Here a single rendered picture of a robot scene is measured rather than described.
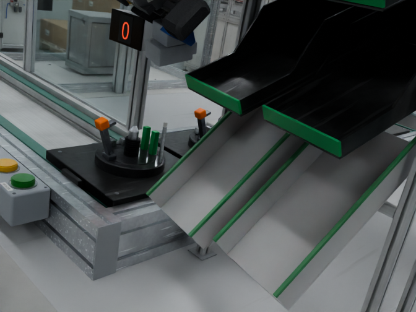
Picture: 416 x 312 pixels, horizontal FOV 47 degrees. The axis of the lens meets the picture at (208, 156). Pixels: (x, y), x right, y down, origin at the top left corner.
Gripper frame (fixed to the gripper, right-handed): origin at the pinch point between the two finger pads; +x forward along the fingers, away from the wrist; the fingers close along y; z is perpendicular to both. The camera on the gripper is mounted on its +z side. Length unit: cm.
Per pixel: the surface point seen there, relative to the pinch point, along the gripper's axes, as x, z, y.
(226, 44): 387, 144, 383
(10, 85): 36, -33, 84
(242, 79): 5.4, 0.1, -13.5
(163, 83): 92, 6, 94
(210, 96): 1.9, -5.5, -14.4
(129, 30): 16.4, -1.0, 30.5
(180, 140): 39.1, -10.7, 17.3
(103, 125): 11.4, -19.6, 8.7
